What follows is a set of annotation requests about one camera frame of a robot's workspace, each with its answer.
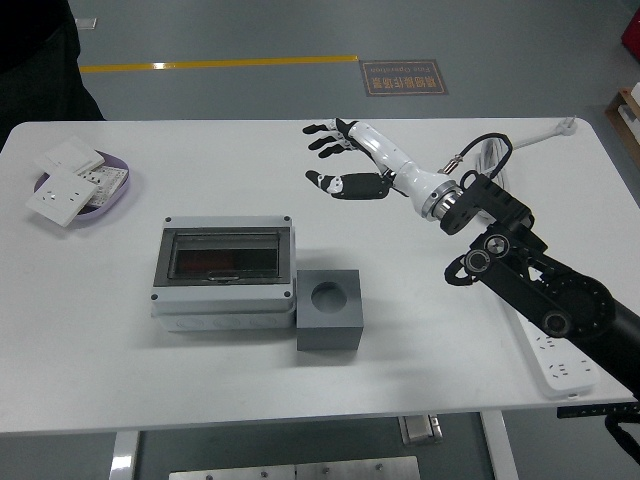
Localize white wall switch panel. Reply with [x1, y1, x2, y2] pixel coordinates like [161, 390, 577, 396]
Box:
[33, 135, 106, 175]

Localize red box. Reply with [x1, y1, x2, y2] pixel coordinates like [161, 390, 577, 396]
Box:
[621, 9, 640, 56]

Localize grey junction box clear lid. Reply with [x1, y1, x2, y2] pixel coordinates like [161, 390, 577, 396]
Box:
[150, 214, 298, 334]

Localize person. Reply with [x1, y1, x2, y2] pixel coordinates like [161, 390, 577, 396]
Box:
[0, 0, 107, 149]

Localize white table left leg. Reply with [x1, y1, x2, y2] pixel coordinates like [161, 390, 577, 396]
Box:
[108, 430, 141, 480]

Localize grey cube with round hole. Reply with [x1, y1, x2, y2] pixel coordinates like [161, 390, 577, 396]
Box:
[295, 268, 365, 353]

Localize white multi-hole socket panel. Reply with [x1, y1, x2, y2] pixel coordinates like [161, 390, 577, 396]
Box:
[77, 167, 130, 209]

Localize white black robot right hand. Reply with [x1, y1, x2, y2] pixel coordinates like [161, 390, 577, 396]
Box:
[302, 117, 450, 218]

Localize white five-hole wall socket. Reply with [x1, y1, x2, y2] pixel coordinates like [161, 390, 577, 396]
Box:
[24, 166, 100, 229]

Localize wooden crate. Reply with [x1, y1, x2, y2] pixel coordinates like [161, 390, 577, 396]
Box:
[604, 84, 640, 156]

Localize black table control panel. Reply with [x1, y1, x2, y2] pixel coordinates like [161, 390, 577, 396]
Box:
[557, 403, 636, 420]

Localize large steel floor plate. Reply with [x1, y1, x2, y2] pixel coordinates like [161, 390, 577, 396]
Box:
[168, 455, 421, 480]

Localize white power strip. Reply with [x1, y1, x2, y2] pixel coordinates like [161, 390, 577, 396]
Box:
[514, 312, 600, 400]

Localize purple tray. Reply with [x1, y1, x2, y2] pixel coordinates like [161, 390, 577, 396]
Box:
[32, 149, 132, 224]

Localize white table right leg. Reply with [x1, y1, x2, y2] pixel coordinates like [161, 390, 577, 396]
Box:
[480, 410, 521, 480]

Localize hinged metal floor socket box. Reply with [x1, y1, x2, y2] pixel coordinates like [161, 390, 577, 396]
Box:
[398, 413, 444, 446]

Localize white table leg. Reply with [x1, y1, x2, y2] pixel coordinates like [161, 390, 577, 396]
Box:
[480, 410, 521, 480]
[108, 430, 141, 480]

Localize white coiled power cord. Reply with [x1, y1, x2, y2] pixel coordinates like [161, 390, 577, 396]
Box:
[472, 115, 580, 224]

